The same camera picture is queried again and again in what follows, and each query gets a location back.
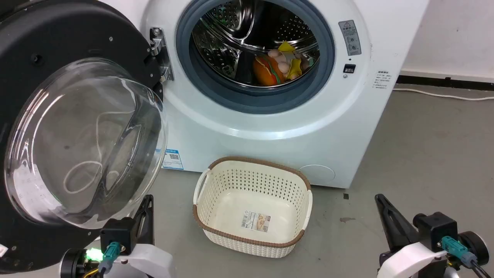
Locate round white filter cover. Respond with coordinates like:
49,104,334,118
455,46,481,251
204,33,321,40
298,164,336,185

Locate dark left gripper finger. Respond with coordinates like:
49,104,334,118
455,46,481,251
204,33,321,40
130,195,155,248

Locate teal plug cable right gripper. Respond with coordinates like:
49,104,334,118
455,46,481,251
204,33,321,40
441,236,493,278

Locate doll in yellow clothes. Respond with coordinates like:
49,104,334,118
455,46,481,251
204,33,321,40
267,40,315,81

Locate white text sticker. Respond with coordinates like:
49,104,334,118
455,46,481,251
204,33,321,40
372,69,392,90

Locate teal plug cable left gripper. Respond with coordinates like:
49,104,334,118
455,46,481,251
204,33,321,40
97,241,122,275

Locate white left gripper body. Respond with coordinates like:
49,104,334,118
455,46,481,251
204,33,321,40
111,242,176,278

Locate white front-load washing machine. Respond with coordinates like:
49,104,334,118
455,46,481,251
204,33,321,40
103,0,430,189

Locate grey warning label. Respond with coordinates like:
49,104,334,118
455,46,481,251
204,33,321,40
338,20,362,57

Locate black baseboard strip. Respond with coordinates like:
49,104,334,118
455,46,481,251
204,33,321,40
396,75,494,92

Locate hamburger plush toy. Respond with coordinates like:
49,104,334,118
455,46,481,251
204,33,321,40
252,54,286,86

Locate stainless steel washer drum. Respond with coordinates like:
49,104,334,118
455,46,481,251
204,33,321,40
191,0,321,88

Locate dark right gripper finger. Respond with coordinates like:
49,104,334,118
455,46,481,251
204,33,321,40
375,193,420,252

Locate metal door hinge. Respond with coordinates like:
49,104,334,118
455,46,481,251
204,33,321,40
149,27,175,83

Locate white floor cable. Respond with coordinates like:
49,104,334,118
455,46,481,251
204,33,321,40
392,87,494,102

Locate teal plug cable gripper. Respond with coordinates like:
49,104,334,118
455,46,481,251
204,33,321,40
97,241,122,275
441,236,493,278

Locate paper label with barcode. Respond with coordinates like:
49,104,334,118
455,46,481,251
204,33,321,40
241,210,272,232

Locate blue QR code sticker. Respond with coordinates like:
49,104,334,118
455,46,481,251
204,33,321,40
162,147,184,171

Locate black washer door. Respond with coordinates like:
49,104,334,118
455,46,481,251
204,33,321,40
0,0,169,273

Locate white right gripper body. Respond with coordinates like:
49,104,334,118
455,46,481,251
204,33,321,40
376,242,450,278

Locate cream laundry basket, brown rim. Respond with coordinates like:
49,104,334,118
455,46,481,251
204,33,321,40
192,156,313,259

